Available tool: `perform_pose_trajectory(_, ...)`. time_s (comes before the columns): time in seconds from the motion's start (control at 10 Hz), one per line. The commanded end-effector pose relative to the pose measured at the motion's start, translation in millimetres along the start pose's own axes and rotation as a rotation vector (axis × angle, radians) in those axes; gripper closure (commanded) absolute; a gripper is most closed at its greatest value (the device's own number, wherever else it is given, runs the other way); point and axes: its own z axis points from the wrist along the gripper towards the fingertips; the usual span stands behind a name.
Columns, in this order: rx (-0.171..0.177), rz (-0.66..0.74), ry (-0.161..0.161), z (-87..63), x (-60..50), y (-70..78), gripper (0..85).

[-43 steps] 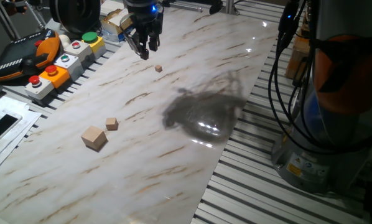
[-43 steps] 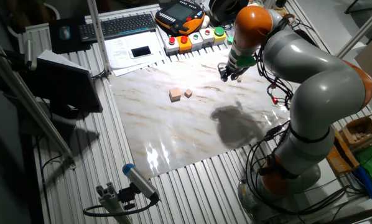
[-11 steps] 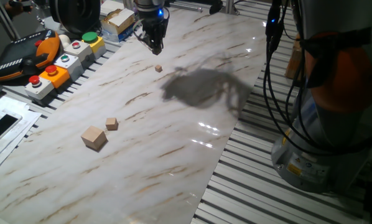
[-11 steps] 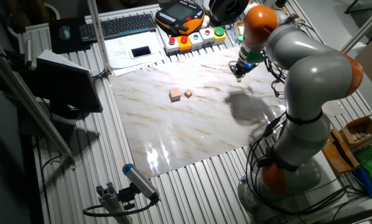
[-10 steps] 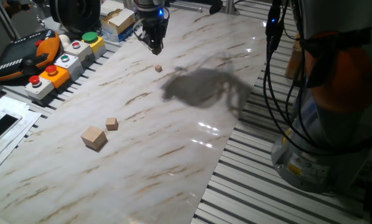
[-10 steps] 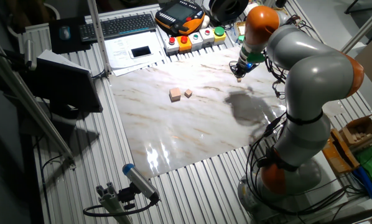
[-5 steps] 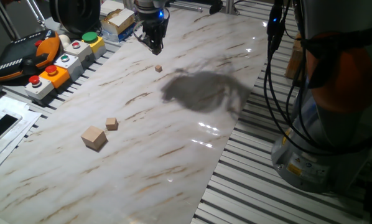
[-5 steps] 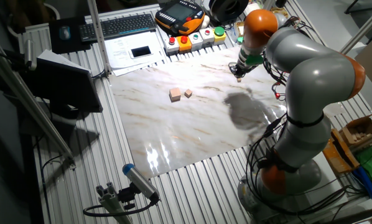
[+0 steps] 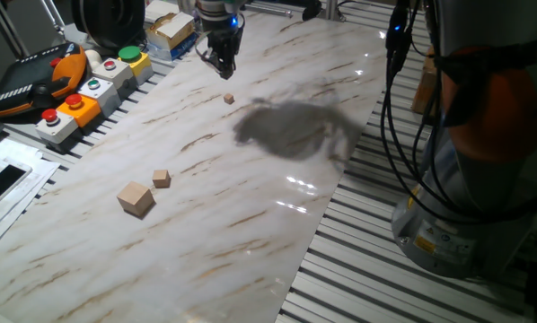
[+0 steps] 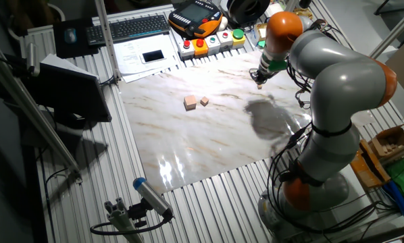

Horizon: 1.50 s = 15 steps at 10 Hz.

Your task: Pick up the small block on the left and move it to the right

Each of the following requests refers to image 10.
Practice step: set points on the large wooden block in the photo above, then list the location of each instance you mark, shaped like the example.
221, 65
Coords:
190, 102

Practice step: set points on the black camera clamp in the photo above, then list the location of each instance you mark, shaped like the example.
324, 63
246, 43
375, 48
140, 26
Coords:
138, 212

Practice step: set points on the blue bin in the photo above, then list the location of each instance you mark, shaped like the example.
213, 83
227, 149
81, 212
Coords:
399, 200

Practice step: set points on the upright aluminium post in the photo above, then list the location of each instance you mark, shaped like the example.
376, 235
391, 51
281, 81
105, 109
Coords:
105, 37

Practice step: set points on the yellow snack bag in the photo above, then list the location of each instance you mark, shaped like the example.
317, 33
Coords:
303, 11

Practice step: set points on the medium wooden block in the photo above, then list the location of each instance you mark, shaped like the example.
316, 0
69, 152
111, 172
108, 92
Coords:
204, 101

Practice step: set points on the short aluminium profile stub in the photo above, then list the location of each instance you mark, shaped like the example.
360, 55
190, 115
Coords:
121, 219

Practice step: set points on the brown cardboard box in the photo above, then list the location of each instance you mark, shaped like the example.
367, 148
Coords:
391, 140

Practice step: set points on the yellow box green button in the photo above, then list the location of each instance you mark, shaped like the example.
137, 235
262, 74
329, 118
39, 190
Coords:
238, 36

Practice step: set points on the orange box red button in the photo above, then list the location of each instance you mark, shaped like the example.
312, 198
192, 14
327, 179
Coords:
200, 47

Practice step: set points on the silver cylinder camera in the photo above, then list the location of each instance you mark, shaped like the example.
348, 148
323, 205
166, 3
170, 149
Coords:
32, 59

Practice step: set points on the white marble pattern mat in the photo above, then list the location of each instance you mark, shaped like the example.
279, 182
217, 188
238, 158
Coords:
188, 141

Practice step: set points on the orange flat box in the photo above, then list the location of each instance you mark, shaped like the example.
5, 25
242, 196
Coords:
369, 168

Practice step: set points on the slanted aluminium frame bar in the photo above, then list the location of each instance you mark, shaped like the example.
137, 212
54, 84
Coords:
29, 111

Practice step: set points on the black round spool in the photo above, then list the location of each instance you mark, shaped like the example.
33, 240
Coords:
246, 10

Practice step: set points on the white rounded object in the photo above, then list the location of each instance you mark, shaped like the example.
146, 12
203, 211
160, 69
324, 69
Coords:
223, 23

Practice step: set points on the silver camera blue end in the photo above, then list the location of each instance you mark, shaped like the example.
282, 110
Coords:
153, 197

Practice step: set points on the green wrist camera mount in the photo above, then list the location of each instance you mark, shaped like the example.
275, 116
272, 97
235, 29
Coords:
278, 65

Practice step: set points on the thin aluminium post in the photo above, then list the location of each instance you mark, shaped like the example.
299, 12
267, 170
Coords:
392, 33

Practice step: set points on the black monitor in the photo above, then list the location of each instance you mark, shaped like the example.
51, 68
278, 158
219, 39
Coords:
70, 94

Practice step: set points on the white box small red button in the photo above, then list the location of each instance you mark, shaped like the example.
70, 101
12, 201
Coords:
225, 38

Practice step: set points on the white framed smartphone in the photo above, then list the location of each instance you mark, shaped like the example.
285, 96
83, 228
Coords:
153, 56

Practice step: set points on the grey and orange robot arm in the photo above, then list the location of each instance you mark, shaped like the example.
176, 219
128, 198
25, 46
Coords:
344, 87

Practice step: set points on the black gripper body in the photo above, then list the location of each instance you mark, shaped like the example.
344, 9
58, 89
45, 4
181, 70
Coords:
258, 75

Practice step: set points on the white box green button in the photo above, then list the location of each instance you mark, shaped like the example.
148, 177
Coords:
212, 44

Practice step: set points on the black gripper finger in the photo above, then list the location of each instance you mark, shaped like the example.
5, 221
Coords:
263, 80
257, 82

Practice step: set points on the black keyboard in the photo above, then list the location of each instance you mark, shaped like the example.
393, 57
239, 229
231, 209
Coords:
129, 28

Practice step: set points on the orange black teach pendant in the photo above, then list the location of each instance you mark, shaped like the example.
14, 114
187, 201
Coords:
195, 17

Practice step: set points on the black mouse pad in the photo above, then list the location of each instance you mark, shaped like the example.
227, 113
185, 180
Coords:
61, 49

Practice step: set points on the blue grey computer mouse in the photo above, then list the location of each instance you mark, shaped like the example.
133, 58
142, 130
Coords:
70, 35

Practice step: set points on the white paper sheets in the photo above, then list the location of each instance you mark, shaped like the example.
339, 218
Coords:
131, 57

